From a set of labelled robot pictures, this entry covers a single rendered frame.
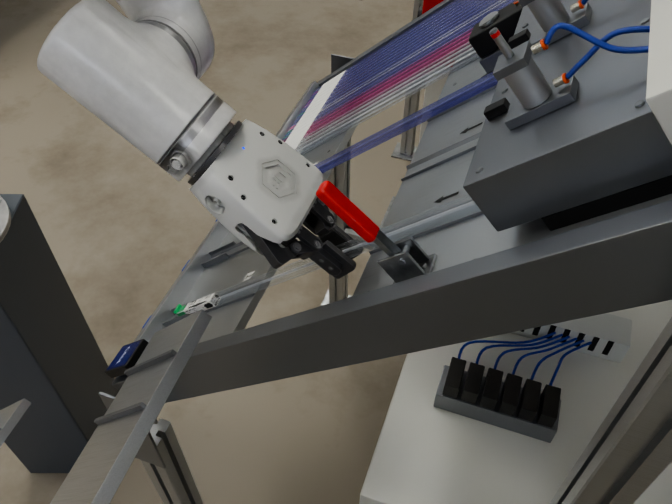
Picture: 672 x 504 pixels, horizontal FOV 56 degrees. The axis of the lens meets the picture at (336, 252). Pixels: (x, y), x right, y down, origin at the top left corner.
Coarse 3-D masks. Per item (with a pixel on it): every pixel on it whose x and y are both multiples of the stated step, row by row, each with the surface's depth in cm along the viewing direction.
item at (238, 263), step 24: (336, 144) 92; (240, 240) 90; (216, 264) 89; (240, 264) 83; (264, 264) 77; (192, 288) 89; (216, 288) 82; (216, 312) 76; (240, 312) 71; (216, 336) 71
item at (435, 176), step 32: (480, 64) 76; (480, 96) 69; (448, 128) 69; (480, 128) 64; (416, 160) 69; (448, 160) 63; (416, 192) 63; (448, 192) 59; (384, 224) 63; (448, 224) 54; (480, 224) 51; (544, 224) 45; (576, 224) 43; (384, 256) 58; (448, 256) 51; (480, 256) 48
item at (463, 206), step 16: (432, 208) 56; (448, 208) 54; (464, 208) 53; (400, 224) 58; (416, 224) 56; (432, 224) 55; (352, 240) 62; (352, 256) 62; (272, 272) 70; (288, 272) 68; (304, 272) 67; (240, 288) 73; (256, 288) 72
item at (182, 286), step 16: (304, 96) 118; (288, 128) 112; (208, 240) 93; (192, 256) 92; (208, 256) 93; (192, 272) 90; (176, 288) 87; (160, 304) 86; (176, 304) 87; (160, 320) 84; (144, 336) 82
